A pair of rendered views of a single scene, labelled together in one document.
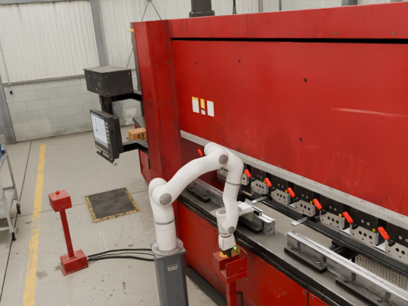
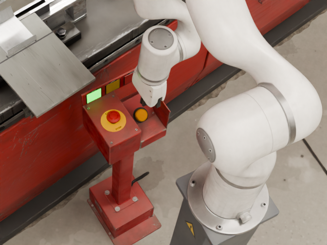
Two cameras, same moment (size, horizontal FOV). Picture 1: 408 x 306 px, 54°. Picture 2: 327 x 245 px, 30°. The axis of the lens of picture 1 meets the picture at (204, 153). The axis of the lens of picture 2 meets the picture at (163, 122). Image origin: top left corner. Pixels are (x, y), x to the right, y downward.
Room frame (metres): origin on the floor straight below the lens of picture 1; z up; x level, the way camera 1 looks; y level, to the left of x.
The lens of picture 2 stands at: (2.45, 0.74, 2.31)
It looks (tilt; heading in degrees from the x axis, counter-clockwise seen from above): 61 degrees down; 252
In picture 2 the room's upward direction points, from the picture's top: 10 degrees clockwise
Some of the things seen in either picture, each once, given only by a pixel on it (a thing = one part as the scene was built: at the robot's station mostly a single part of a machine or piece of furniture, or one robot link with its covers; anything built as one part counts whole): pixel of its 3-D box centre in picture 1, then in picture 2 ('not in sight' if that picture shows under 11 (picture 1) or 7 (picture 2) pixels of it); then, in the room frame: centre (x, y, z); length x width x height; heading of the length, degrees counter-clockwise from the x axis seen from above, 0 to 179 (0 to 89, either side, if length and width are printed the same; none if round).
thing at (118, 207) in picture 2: not in sight; (120, 195); (2.29, -0.12, 0.13); 0.10 x 0.10 x 0.01; 23
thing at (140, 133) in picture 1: (138, 134); not in sight; (4.56, 0.76, 1.04); 0.30 x 0.26 x 0.12; 18
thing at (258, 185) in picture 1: (263, 178); not in sight; (2.45, -0.38, 1.26); 0.15 x 0.09 x 0.17; 31
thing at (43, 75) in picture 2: (231, 211); (35, 62); (2.52, -0.16, 1.00); 0.26 x 0.18 x 0.01; 121
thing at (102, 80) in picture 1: (113, 117); not in sight; (3.42, 0.77, 1.53); 0.51 x 0.25 x 0.85; 32
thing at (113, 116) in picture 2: not in sight; (113, 118); (2.33, -0.09, 0.79); 0.04 x 0.04 x 0.04
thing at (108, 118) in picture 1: (107, 132); not in sight; (3.33, 0.81, 1.42); 0.45 x 0.12 x 0.36; 32
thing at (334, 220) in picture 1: (336, 210); not in sight; (1.93, -0.69, 1.26); 0.15 x 0.09 x 0.17; 31
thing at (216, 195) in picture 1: (207, 190); not in sight; (3.07, 0.00, 0.92); 0.50 x 0.06 x 0.10; 31
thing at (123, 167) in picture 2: (232, 305); (122, 166); (2.29, -0.12, 0.39); 0.05 x 0.05 x 0.54; 23
